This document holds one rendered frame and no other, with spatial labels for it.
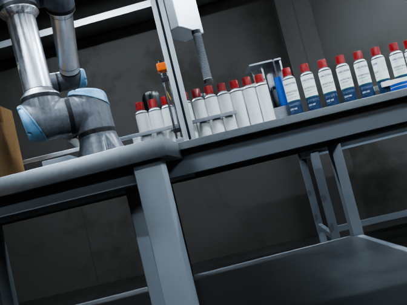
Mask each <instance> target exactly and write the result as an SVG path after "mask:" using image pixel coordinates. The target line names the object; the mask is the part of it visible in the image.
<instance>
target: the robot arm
mask: <svg viewBox="0 0 407 305"><path fill-rule="evenodd" d="M44 7H45V10H46V12H47V13H48V14H49V15H50V20H51V27H52V30H53V37H54V42H55V48H56V55H57V59H58V65H59V72H57V73H49V70H48V66H47V61H46V58H45V54H44V49H43V46H42V42H41V37H40V34H39V30H38V25H37V22H36V17H37V16H38V14H39V8H44ZM74 11H75V3H74V0H0V18H1V19H2V20H4V21H5V22H7V26H8V30H9V33H10V39H11V42H12V46H13V51H14V54H15V58H16V63H17V66H18V71H19V75H20V79H21V84H22V88H23V93H24V95H23V96H22V97H21V99H20V101H21V105H19V106H18V107H17V110H18V113H19V116H20V118H21V120H22V123H23V126H24V128H25V131H26V133H27V135H28V138H29V140H30V141H32V142H42V141H48V140H51V139H57V138H62V139H63V140H64V141H65V143H66V144H68V145H70V146H72V147H74V148H77V147H79V157H83V156H87V155H90V154H94V153H99V152H102V151H106V150H109V149H114V148H118V147H122V146H124V144H123V143H122V142H121V140H120V138H119V137H118V135H117V133H116V128H115V125H114V121H113V117H112V114H111V109H110V103H109V102H108V99H107V95H106V93H105V92H104V91H102V90H100V89H97V88H84V87H86V86H87V77H86V74H85V71H84V69H82V68H81V69H80V68H79V59H78V49H77V44H76V35H75V29H74V20H73V13H74ZM69 90H72V91H70V92H69V93H68V96H67V97H66V98H61V96H60V94H59V92H62V91H69ZM77 137H78V138H79V140H78V139H77Z"/></svg>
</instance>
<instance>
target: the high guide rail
mask: <svg viewBox="0 0 407 305"><path fill-rule="evenodd" d="M233 114H237V110H234V111H229V112H226V113H221V114H216V115H213V116H208V117H203V118H200V119H196V120H192V122H193V124H195V123H199V122H204V121H208V120H213V119H217V118H220V117H225V116H230V115H233ZM171 129H173V126H172V125H170V126H165V127H162V128H157V129H154V130H149V131H144V132H141V133H137V134H132V135H129V136H123V137H120V140H121V141H123V140H128V139H133V138H136V137H141V136H146V135H149V134H154V133H158V132H161V131H166V130H171ZM77 151H79V147H77V148H73V149H68V150H65V151H60V152H55V153H52V154H47V155H44V156H39V157H35V158H31V159H27V160H23V164H26V163H31V162H36V161H39V160H44V159H49V158H52V157H57V156H61V155H64V154H69V153H74V152H77Z"/></svg>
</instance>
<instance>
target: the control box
mask: <svg viewBox="0 0 407 305"><path fill-rule="evenodd" d="M163 2H164V7H165V12H166V15H167V19H168V24H169V27H170V32H171V37H172V39H176V40H180V41H184V42H186V41H189V40H190V39H192V38H193V36H192V33H191V31H192V30H194V29H197V28H199V29H200V30H201V34H203V33H204V31H203V28H202V24H201V21H200V16H199V12H198V9H197V4H196V0H163Z"/></svg>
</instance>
